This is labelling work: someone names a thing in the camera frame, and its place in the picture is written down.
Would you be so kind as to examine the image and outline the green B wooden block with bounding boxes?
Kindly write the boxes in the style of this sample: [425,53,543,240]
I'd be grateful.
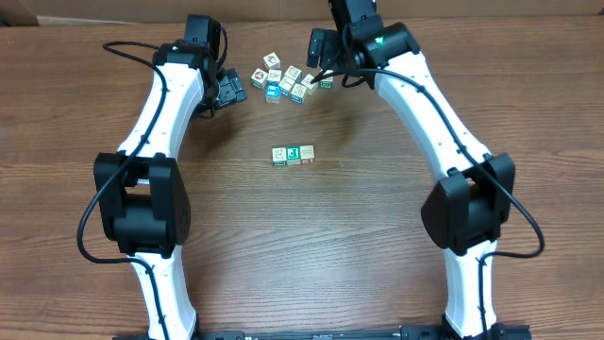
[319,77,333,89]

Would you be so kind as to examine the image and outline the blue letter wooden block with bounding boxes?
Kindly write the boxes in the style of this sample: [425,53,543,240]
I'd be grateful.
[265,84,281,104]

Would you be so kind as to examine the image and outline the red letter wooden block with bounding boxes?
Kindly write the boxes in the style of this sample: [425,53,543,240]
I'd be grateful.
[299,145,315,165]

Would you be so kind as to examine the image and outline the green letter wooden block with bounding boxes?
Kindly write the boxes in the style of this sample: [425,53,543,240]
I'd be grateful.
[286,146,301,165]

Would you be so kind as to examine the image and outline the sailboat picture wooden block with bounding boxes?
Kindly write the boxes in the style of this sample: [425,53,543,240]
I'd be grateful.
[272,147,287,166]

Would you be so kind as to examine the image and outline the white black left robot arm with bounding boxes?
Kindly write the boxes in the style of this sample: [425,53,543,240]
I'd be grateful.
[83,14,246,339]

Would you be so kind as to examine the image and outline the turtle picture wooden block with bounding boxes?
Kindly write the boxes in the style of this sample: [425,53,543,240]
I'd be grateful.
[301,74,319,95]

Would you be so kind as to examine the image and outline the top row picture block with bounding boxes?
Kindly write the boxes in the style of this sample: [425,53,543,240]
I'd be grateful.
[284,65,302,83]

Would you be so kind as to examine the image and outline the pretzel picture wooden block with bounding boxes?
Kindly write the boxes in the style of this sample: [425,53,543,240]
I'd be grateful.
[290,83,308,104]

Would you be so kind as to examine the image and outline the brown circle picture block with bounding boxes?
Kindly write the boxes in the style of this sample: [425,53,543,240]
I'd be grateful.
[250,68,268,90]

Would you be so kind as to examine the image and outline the red picture far-left block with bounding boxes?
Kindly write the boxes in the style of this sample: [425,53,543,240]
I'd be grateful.
[263,52,280,70]

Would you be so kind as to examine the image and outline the cardboard sheet at back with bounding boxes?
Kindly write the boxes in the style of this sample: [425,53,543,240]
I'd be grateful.
[1,0,603,26]

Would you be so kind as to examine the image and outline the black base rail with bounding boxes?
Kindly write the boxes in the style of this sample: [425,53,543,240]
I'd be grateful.
[112,324,532,340]

